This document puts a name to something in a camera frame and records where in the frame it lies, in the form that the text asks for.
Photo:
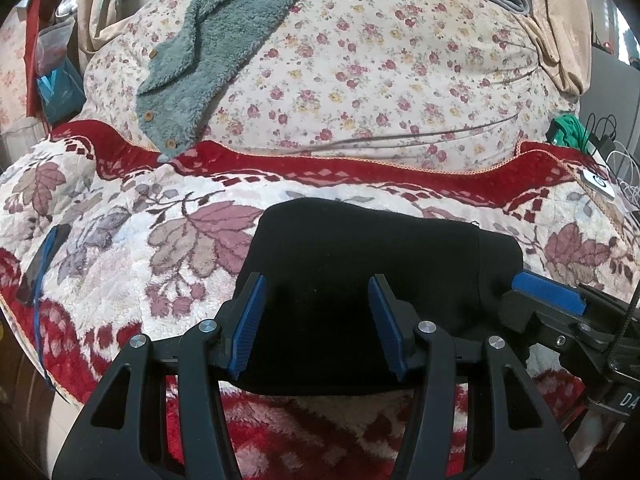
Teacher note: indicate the beige curtain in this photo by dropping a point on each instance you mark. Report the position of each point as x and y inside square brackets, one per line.
[560, 25]
[100, 0]

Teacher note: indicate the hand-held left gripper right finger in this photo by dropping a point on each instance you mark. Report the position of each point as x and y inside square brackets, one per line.
[387, 330]

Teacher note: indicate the black pants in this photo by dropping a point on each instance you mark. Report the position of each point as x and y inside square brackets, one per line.
[350, 250]

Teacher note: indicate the red leaf-patterned blanket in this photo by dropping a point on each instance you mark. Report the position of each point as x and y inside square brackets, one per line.
[150, 270]

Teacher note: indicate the blue box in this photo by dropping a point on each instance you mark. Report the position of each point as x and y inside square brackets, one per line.
[57, 95]

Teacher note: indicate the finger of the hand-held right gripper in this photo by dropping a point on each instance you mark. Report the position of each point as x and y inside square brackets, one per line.
[550, 292]

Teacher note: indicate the floral quilt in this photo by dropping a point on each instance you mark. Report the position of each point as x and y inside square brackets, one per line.
[375, 60]

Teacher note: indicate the teal fleece jacket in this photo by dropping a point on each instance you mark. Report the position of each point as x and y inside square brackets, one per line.
[225, 35]

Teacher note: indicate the green cloth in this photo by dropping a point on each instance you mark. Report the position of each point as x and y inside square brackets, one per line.
[567, 130]

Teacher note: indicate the clear plastic bag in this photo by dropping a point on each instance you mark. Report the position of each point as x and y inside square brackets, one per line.
[55, 42]

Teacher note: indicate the red hanging cloth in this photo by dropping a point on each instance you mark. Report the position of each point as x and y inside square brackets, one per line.
[35, 35]

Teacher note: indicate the white charger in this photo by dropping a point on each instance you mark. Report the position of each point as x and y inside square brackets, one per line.
[600, 183]

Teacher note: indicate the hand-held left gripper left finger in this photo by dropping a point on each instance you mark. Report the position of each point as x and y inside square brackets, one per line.
[247, 330]

